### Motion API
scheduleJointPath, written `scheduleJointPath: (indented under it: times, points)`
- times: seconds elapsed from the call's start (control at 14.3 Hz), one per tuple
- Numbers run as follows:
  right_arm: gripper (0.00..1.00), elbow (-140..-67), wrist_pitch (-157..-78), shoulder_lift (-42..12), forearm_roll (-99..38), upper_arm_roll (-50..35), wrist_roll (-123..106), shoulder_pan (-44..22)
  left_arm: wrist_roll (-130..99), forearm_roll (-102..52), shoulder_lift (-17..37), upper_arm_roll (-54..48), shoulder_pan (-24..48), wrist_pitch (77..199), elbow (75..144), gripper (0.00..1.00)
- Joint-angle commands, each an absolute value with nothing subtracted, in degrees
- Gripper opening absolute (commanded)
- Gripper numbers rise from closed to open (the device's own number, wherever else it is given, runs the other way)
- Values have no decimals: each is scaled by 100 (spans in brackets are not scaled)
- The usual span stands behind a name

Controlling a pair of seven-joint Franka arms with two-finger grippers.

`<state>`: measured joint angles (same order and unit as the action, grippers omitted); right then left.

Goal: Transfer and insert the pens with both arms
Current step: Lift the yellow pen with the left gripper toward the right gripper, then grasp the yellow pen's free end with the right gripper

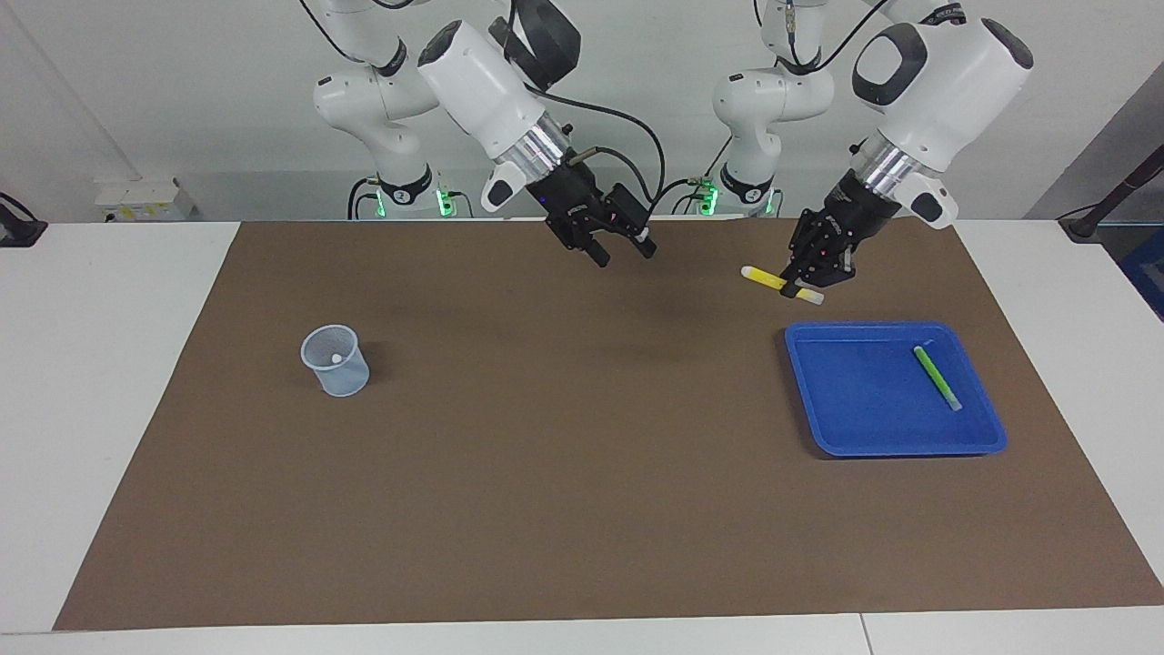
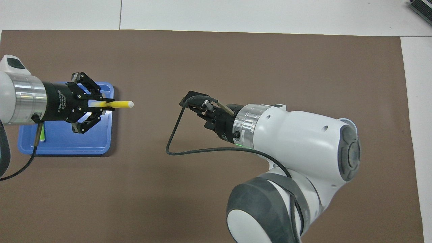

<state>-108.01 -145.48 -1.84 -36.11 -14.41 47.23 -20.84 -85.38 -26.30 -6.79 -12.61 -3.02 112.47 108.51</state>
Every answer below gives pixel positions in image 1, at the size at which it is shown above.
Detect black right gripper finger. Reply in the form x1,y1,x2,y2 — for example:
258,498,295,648
571,227,613,269
606,184,658,260

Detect white wall socket box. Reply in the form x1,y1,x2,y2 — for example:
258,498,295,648
94,177,196,223

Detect black stand pole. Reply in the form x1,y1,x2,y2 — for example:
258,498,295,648
1058,144,1164,243

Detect black clamp mount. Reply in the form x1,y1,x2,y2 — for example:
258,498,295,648
0,192,48,247

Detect black base power cables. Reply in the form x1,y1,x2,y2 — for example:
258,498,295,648
647,136,733,217

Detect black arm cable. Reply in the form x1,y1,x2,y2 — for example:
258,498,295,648
753,0,901,76
491,18,667,208

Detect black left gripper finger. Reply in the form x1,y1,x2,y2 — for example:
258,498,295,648
815,238,857,292
778,217,827,300

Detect brown table mat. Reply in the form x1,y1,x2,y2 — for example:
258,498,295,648
53,218,1164,631

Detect blue plastic tray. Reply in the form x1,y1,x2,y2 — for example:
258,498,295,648
784,320,1008,458

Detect yellow marker pen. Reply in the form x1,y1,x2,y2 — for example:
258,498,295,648
739,265,827,307

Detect translucent plastic cup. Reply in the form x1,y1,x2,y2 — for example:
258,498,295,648
300,325,372,398

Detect green marker pen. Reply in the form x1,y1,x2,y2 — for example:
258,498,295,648
912,344,964,413

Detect blue floor object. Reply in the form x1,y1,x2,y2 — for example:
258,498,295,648
1117,227,1164,321

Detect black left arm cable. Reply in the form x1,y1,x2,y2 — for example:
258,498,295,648
753,0,901,76

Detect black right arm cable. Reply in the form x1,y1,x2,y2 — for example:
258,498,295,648
491,18,667,208

